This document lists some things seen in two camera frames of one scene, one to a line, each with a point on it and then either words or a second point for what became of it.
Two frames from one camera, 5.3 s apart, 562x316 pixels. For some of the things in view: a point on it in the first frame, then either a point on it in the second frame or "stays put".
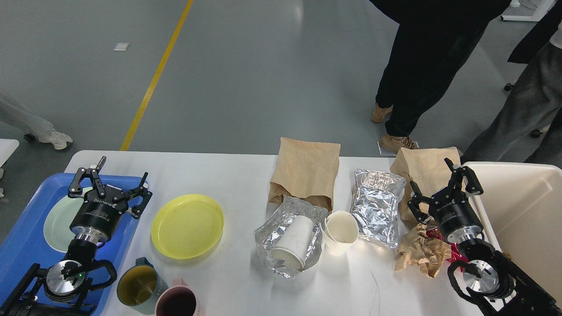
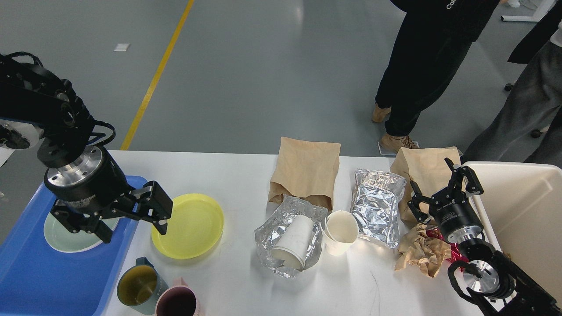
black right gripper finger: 472,184 stays put
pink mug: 178,300 stays put
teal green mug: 142,287 stays put
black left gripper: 97,217 -> 94,185
